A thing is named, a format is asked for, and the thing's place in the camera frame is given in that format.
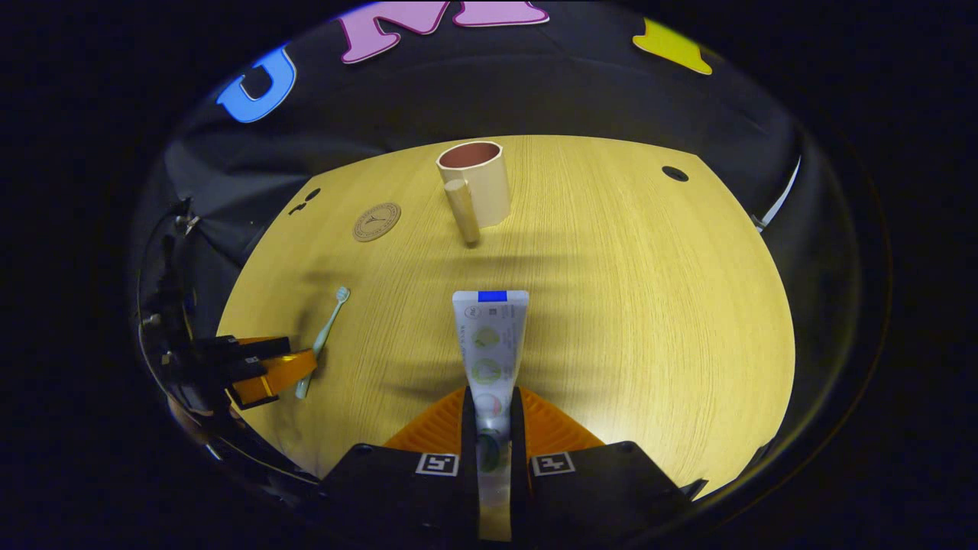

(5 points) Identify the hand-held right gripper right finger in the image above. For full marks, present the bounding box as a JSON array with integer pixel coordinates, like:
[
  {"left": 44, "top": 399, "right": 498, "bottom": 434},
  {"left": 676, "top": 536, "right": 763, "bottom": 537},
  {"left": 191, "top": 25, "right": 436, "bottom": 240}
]
[{"left": 510, "top": 386, "right": 708, "bottom": 550}]

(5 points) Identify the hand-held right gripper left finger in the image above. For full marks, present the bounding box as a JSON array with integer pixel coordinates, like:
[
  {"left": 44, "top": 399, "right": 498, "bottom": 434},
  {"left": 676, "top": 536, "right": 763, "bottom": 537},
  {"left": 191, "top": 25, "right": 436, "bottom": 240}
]
[{"left": 321, "top": 386, "right": 481, "bottom": 549}]

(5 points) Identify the light green toothbrush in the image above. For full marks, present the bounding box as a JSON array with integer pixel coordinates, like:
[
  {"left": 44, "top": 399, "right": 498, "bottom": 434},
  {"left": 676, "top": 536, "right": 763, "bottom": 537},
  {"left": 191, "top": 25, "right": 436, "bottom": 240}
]
[{"left": 295, "top": 286, "right": 351, "bottom": 400}]

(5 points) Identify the white toothpaste tube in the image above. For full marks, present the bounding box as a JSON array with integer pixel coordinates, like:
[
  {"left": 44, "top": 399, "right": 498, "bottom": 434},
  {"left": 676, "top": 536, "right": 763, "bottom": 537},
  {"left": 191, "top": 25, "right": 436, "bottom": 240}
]
[{"left": 452, "top": 290, "right": 530, "bottom": 542}]

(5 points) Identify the round brown coaster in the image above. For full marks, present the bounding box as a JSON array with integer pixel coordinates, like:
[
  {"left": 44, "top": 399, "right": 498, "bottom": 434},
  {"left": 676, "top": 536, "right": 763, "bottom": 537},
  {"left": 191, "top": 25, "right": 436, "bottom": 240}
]
[{"left": 352, "top": 202, "right": 402, "bottom": 243}]

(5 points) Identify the beige cup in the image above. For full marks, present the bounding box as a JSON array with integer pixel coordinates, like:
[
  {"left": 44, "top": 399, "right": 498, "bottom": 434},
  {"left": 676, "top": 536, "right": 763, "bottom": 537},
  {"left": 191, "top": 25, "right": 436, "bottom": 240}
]
[{"left": 436, "top": 141, "right": 511, "bottom": 248}]

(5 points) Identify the white cable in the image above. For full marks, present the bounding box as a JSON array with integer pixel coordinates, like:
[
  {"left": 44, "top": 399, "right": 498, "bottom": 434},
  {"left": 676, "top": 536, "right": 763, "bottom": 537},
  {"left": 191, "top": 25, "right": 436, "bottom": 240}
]
[{"left": 752, "top": 156, "right": 802, "bottom": 231}]

